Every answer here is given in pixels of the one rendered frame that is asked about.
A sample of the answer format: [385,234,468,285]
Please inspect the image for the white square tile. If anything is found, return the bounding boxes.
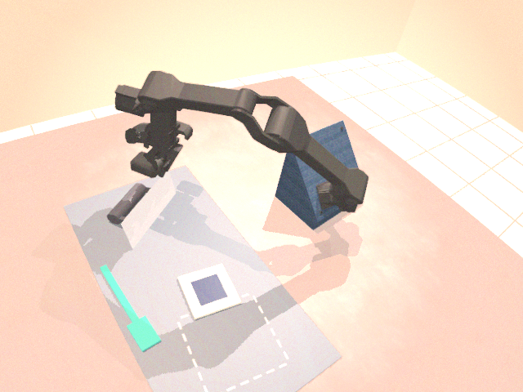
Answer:
[177,263,241,319]

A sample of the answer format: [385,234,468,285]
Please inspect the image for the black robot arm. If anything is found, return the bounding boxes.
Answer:
[114,71,369,213]

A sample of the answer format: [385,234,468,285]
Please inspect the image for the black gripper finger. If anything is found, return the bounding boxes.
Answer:
[167,144,183,172]
[158,159,171,177]

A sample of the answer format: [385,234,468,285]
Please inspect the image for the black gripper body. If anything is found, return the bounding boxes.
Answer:
[130,121,193,178]

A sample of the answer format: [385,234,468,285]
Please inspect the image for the turquoise small trowel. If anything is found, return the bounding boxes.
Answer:
[101,265,161,352]

